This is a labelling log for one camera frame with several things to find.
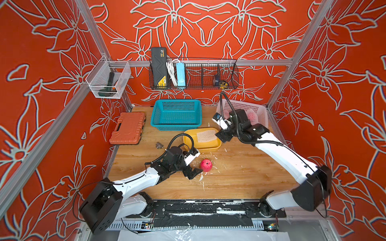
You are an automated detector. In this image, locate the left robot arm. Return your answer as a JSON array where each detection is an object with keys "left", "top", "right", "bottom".
[{"left": 79, "top": 133, "right": 202, "bottom": 235}]

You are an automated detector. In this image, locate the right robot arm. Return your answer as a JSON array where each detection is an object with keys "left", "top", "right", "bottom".
[{"left": 212, "top": 92, "right": 332, "bottom": 218}]

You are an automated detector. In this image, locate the yellow plastic tray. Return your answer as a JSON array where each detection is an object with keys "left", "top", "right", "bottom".
[{"left": 185, "top": 127, "right": 222, "bottom": 153}]

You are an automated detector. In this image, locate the small grey metal part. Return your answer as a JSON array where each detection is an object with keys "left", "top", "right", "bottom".
[{"left": 155, "top": 142, "right": 164, "bottom": 149}]

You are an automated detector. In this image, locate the pink plastic basket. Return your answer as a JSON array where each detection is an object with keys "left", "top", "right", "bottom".
[{"left": 216, "top": 99, "right": 269, "bottom": 128}]

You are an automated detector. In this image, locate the teal plastic basket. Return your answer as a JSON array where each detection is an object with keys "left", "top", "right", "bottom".
[{"left": 150, "top": 99, "right": 202, "bottom": 132}]

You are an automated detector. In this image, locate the yellow tape measure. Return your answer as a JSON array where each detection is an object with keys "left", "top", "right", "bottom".
[{"left": 219, "top": 81, "right": 229, "bottom": 89}]

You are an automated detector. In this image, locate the orange tool case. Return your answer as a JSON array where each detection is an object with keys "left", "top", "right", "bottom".
[{"left": 109, "top": 112, "right": 146, "bottom": 145}]

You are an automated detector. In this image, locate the light blue power bank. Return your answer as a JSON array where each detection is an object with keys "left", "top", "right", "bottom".
[{"left": 176, "top": 62, "right": 186, "bottom": 89}]

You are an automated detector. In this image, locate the black rectangular device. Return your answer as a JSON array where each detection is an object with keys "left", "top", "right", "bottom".
[{"left": 151, "top": 47, "right": 168, "bottom": 89}]

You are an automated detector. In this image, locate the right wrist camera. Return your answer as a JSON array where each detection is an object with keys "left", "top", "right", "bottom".
[{"left": 212, "top": 113, "right": 231, "bottom": 130}]

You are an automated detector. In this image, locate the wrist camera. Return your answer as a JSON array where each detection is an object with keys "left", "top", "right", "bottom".
[
  {"left": 212, "top": 113, "right": 231, "bottom": 130},
  {"left": 184, "top": 149, "right": 201, "bottom": 166}
]

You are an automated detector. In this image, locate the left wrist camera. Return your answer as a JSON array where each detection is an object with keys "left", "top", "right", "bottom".
[{"left": 184, "top": 149, "right": 201, "bottom": 166}]

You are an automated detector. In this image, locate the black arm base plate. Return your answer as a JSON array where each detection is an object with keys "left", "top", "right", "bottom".
[{"left": 125, "top": 200, "right": 287, "bottom": 219}]

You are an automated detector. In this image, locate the black wire wall basket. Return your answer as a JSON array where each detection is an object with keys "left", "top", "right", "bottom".
[{"left": 149, "top": 58, "right": 239, "bottom": 90}]

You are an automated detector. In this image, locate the white coiled cable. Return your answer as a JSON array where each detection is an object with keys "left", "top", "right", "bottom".
[{"left": 166, "top": 59, "right": 179, "bottom": 87}]

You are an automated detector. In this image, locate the dark green tool handle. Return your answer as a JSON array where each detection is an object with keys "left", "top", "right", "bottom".
[{"left": 98, "top": 72, "right": 116, "bottom": 97}]

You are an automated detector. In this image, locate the clear acrylic wall box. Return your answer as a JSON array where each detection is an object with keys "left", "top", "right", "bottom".
[{"left": 86, "top": 56, "right": 132, "bottom": 99}]

